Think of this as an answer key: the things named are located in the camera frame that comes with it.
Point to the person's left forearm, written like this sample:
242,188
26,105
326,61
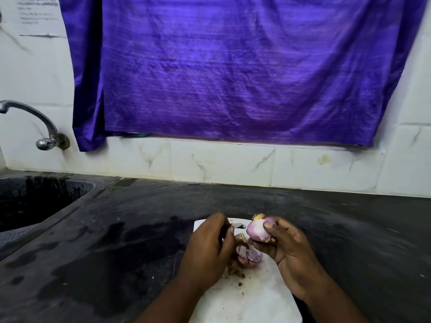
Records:
168,304

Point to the white cutting board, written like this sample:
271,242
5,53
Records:
256,299

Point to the person's left hand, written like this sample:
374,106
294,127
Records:
202,255

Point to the peeled purple onion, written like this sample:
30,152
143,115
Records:
257,229

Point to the person's left thumb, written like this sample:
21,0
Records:
229,245

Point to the pile of onion peels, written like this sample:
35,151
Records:
247,255

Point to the person's right hand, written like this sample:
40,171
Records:
293,255

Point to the person's right forearm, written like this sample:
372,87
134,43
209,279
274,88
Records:
331,302

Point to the black stone sink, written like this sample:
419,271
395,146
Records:
37,201

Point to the purple curtain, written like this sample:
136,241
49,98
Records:
235,70

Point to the white paper notice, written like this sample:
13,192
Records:
38,10

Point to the chrome wall faucet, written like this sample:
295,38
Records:
40,119

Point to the person's right thumb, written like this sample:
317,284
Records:
274,225

